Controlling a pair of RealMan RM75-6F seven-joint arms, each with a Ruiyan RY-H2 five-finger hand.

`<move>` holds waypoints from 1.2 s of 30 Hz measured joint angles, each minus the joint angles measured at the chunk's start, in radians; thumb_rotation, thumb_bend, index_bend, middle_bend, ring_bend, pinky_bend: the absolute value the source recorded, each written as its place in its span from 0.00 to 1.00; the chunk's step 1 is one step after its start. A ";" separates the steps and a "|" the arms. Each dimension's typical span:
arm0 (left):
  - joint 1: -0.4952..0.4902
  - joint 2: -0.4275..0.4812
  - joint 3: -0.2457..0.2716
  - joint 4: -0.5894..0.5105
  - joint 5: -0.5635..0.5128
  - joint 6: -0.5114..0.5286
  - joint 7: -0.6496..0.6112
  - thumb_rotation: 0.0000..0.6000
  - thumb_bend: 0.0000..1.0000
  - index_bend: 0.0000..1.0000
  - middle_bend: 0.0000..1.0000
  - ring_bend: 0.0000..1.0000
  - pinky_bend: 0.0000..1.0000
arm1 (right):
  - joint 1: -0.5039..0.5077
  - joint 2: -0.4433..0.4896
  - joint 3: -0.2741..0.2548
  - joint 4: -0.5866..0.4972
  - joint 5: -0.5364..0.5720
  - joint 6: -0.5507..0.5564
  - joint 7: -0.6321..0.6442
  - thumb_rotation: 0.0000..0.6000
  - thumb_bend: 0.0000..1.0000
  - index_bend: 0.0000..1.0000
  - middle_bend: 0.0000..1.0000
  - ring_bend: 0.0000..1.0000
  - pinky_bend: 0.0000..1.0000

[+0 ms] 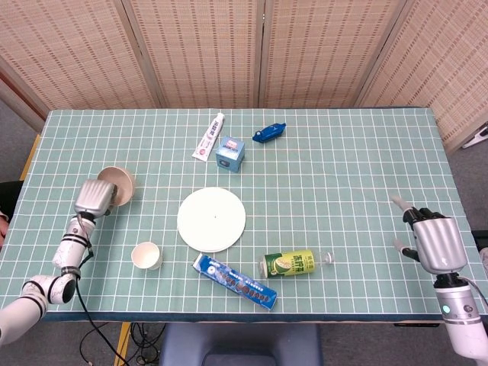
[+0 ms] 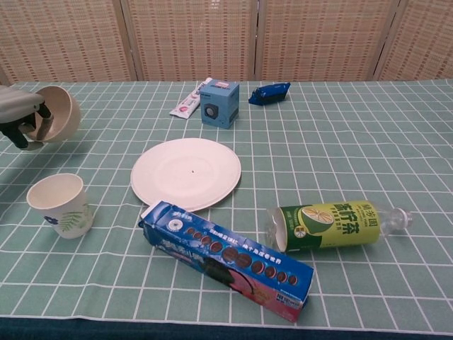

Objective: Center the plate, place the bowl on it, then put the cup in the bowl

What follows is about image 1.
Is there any paper cup with leaf print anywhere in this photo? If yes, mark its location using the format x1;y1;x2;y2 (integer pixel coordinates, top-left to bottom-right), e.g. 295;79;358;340
130;241;164;271

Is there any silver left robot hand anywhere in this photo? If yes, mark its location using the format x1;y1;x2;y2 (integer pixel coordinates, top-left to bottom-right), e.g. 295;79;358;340
72;179;119;219

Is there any white round plate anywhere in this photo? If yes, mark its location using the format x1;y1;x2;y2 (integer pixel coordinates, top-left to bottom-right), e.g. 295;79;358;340
176;186;247;253

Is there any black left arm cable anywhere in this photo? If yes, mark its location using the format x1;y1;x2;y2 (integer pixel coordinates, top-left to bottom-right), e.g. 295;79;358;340
72;243;122;366

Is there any white stand foot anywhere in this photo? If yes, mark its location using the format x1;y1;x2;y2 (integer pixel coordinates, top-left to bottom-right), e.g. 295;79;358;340
462;125;488;149

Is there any green checked tablecloth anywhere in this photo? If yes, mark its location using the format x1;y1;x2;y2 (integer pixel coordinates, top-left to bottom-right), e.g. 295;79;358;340
0;108;488;324

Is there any black fabric object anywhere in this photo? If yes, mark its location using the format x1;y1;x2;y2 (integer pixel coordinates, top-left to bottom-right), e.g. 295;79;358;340
0;180;24;223

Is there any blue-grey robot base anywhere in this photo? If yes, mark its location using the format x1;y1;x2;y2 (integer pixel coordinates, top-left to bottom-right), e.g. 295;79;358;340
159;323;323;366

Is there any bamboo folding screen panel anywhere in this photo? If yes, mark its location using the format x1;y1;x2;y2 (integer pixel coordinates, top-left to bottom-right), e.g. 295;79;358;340
0;0;167;133
354;0;488;156
262;0;415;110
124;0;266;110

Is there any small blue cube box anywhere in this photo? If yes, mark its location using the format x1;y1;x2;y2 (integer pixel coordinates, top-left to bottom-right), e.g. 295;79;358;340
214;136;246;173

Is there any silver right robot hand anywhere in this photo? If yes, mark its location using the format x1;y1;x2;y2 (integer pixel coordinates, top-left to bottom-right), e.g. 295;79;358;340
390;194;469;275

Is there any green label tea bottle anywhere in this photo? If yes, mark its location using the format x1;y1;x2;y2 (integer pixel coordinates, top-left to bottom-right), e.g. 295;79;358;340
259;249;336;279

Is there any beige bowl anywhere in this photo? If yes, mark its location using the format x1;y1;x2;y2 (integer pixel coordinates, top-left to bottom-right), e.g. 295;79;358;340
97;165;136;207

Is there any blue cookie box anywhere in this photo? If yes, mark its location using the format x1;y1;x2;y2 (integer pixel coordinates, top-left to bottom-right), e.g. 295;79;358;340
192;252;278;313

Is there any black floor cable bundle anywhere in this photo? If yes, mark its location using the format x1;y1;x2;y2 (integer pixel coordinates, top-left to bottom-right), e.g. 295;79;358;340
130;322;169;366

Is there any thin black floor cable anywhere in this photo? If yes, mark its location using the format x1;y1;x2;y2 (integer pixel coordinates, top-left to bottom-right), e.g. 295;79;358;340
78;323;117;366

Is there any white toothpaste tube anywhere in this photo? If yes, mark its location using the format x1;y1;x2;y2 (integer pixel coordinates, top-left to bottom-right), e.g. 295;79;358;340
191;112;226;163

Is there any blue snack packet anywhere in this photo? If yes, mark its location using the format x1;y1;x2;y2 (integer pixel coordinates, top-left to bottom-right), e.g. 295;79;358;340
252;122;287;144

